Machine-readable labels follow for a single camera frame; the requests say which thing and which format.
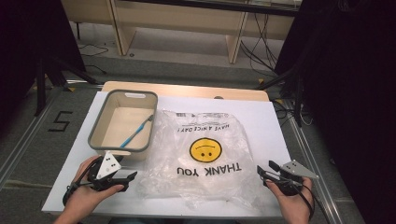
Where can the white board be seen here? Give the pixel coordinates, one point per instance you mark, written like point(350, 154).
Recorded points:
point(267, 124)

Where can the black tripod stand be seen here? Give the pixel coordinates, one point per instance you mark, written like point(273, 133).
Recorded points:
point(40, 87)
point(297, 93)

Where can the light wooden desk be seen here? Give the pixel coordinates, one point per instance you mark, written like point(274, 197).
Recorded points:
point(174, 18)

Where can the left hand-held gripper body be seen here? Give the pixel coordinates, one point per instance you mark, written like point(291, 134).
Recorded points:
point(107, 166)

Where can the beige basket with grey rim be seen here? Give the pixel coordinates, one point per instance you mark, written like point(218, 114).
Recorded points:
point(124, 124)

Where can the black curtain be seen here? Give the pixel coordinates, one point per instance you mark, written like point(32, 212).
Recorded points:
point(351, 93)
point(25, 46)

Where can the metal floor rail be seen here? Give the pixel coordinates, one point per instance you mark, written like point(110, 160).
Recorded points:
point(25, 140)
point(314, 174)

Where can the person's right hand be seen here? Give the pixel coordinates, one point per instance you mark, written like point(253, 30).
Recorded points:
point(292, 205)

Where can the person's left hand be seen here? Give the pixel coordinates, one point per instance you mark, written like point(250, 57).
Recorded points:
point(84, 194)

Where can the blue toothbrush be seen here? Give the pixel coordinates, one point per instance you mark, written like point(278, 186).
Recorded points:
point(137, 132)

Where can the clear plastic bag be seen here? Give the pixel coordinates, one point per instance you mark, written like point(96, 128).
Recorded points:
point(202, 174)

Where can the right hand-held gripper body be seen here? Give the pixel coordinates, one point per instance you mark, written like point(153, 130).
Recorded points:
point(294, 174)

